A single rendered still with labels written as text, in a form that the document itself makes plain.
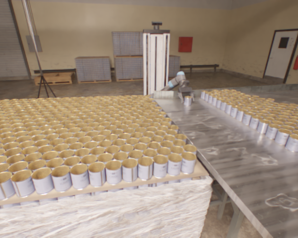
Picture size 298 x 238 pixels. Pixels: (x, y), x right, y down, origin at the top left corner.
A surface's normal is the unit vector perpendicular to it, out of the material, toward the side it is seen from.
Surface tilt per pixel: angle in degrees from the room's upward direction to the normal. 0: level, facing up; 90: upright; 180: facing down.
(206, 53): 90
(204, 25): 90
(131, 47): 90
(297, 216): 0
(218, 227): 0
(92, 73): 91
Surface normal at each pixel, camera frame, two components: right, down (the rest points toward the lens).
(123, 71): 0.27, 0.40
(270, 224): 0.00, -0.91
